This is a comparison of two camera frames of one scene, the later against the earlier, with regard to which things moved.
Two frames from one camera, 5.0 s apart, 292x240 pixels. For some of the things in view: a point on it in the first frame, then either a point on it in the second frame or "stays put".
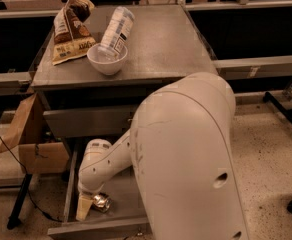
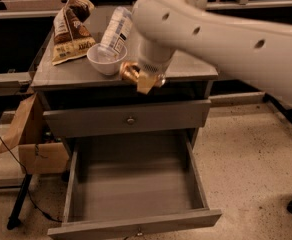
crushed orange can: [102, 201] -> [130, 72]
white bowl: [103, 63] stays put
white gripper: [87, 184] -> [152, 69]
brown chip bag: [73, 35] stays put
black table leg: [14, 218] stays put
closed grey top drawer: [64, 122] stays put
